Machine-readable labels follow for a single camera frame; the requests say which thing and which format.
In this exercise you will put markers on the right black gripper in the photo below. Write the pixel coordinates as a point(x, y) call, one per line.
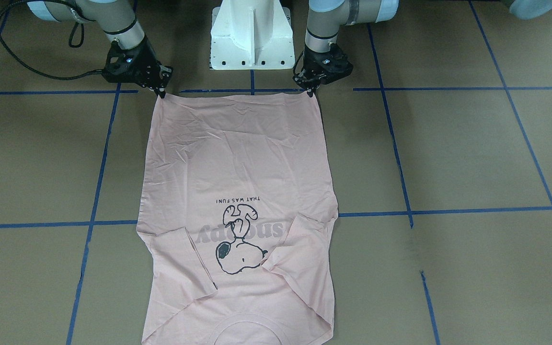
point(147, 61)

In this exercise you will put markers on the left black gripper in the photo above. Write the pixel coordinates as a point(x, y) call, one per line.
point(310, 63)

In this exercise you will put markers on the pink Snoopy t-shirt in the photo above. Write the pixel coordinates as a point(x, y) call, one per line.
point(237, 210)

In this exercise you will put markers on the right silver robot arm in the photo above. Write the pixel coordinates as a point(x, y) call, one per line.
point(116, 18)

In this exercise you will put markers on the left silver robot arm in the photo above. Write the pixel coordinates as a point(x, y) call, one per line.
point(326, 16)

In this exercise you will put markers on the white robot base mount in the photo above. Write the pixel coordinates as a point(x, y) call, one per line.
point(251, 34)

